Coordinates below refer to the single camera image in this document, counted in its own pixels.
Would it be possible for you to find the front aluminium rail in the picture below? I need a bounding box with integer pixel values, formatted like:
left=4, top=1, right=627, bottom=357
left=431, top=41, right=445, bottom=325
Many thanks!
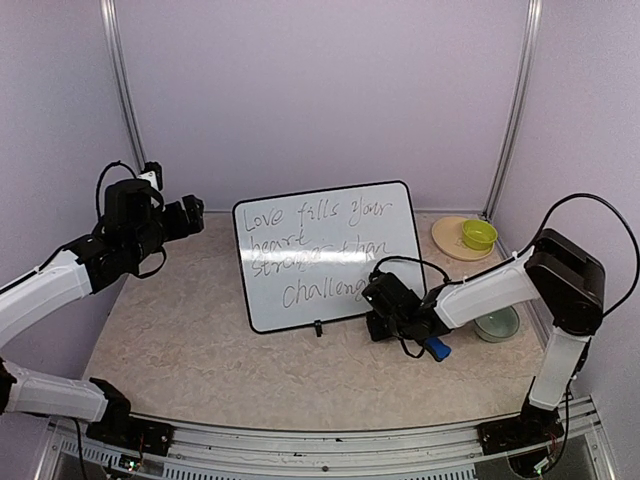
left=34, top=411, right=617, bottom=479

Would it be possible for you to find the white whiteboard with black frame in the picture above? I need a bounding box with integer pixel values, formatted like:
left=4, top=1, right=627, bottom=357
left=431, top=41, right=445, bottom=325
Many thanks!
left=232, top=180, right=427, bottom=334

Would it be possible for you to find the beige wooden plate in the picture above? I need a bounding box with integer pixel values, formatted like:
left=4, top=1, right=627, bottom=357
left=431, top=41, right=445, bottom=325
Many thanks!
left=431, top=216, right=494, bottom=262

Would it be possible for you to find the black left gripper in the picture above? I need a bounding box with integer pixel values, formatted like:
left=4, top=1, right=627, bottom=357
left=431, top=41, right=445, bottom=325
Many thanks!
left=128, top=193, right=203, bottom=265

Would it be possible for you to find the right aluminium frame post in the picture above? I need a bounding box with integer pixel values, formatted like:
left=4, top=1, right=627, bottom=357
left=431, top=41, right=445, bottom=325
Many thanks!
left=482, top=0, right=543, bottom=221

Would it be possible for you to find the aluminium frame post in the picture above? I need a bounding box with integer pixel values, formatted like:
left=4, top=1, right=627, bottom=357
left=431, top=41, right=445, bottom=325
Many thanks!
left=482, top=0, right=543, bottom=221
left=99, top=0, right=148, bottom=173

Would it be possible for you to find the yellow-green plastic bowl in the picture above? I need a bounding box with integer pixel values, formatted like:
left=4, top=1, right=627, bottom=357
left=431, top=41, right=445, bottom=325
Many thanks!
left=461, top=219, right=498, bottom=251

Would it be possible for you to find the blue whiteboard eraser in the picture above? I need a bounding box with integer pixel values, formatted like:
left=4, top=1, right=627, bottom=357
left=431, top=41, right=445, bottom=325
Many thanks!
left=424, top=337, right=451, bottom=362

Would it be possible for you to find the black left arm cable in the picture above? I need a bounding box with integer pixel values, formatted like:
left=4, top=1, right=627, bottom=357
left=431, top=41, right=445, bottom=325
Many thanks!
left=94, top=159, right=139, bottom=221

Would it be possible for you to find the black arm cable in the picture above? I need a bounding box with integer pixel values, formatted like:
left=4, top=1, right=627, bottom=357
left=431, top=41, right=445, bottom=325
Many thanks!
left=369, top=193, right=629, bottom=359
left=94, top=159, right=139, bottom=221

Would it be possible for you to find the clear glass bowl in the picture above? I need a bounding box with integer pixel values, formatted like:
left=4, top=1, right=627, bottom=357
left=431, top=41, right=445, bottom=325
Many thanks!
left=473, top=307, right=521, bottom=343

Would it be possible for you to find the left aluminium frame post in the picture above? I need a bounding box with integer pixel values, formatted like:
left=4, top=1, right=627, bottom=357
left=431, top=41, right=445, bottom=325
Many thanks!
left=99, top=0, right=148, bottom=173

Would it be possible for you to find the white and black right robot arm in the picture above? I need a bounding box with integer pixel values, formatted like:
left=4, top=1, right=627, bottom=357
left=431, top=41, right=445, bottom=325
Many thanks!
left=362, top=229, right=605, bottom=455

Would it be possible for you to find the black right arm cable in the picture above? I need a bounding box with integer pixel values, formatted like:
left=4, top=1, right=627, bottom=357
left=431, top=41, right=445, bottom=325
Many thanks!
left=369, top=193, right=629, bottom=359

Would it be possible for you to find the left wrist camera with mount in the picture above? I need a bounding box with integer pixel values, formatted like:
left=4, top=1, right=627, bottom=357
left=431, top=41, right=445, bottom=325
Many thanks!
left=137, top=161, right=163, bottom=191

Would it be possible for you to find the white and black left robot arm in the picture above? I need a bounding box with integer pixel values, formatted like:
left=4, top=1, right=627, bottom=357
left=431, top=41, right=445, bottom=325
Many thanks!
left=1, top=178, right=204, bottom=445

